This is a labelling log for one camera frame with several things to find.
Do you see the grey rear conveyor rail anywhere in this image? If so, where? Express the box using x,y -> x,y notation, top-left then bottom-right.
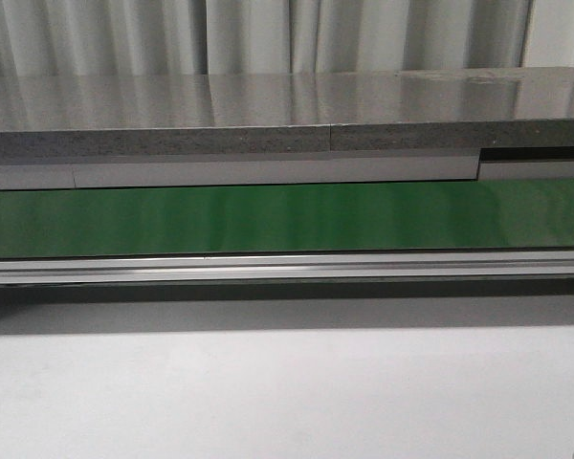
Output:
0,146 -> 574,190

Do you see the white pleated curtain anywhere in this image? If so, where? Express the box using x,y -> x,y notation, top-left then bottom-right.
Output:
0,1 -> 574,77

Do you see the aluminium front conveyor rail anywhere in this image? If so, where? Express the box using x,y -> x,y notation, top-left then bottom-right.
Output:
0,250 -> 574,286

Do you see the green conveyor belt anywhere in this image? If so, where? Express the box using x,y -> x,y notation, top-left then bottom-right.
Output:
0,179 -> 574,259

